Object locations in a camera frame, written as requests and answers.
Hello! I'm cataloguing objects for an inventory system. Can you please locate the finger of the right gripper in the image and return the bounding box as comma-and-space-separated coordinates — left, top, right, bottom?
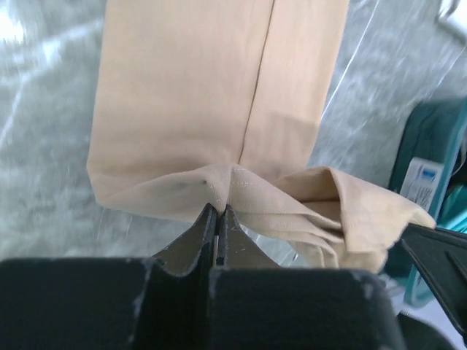
400, 225, 466, 335

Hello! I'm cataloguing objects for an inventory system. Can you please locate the tan t shirt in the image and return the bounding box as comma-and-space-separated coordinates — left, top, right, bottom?
87, 1, 435, 273

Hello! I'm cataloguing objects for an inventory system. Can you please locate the teal plastic laundry basket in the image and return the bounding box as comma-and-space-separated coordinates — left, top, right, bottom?
388, 98, 467, 307

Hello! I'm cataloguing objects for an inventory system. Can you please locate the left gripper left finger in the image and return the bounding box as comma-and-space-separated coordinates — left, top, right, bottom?
1, 206, 218, 349

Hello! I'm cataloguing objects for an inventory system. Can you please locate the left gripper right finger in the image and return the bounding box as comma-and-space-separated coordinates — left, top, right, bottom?
207, 209, 405, 349

